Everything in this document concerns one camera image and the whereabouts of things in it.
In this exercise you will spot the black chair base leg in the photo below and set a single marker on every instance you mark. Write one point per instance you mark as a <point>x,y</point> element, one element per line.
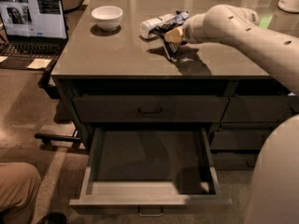
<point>48,138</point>

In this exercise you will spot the closed dark top drawer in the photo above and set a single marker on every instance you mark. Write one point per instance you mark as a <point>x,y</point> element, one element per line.
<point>149,108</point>

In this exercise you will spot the clear plastic water bottle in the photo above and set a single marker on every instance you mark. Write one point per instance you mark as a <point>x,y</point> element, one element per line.
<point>146,26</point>

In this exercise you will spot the white cylindrical container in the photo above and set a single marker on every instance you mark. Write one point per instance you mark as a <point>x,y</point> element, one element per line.
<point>291,6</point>

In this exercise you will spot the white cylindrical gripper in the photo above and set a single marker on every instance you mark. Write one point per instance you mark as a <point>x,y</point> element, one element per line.
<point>189,32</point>

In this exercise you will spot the grey kitchen counter cabinet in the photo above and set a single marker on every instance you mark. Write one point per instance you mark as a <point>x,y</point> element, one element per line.
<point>120,62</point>

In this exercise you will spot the white paper note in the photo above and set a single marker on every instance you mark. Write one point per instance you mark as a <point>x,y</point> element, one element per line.
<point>38,64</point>

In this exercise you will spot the open grey middle drawer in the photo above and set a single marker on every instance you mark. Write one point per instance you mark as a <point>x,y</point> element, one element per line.
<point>150,173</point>

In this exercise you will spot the blue chip bag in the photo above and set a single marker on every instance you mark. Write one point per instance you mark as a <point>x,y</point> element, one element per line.
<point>171,49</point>

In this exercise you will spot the person's leg tan trousers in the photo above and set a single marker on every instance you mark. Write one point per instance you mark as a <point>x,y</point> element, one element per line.
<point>19,185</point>

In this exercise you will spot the dark right middle drawer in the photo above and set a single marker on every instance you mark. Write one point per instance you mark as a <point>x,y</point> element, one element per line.
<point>239,139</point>

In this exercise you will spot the black open laptop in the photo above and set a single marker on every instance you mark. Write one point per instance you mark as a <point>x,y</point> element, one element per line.
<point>35,29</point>

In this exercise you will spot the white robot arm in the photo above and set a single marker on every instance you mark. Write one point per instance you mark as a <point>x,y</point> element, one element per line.
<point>274,190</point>

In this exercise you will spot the white ceramic bowl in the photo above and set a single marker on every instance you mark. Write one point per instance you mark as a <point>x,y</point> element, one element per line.
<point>108,18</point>

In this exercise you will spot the black shoe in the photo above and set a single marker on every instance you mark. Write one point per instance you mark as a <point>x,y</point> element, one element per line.
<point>53,218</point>

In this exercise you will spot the dark right bottom drawer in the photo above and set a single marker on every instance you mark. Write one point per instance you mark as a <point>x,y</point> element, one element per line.
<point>234,161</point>

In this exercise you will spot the black chair armrest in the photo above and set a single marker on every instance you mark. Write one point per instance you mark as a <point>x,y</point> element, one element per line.
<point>45,84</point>

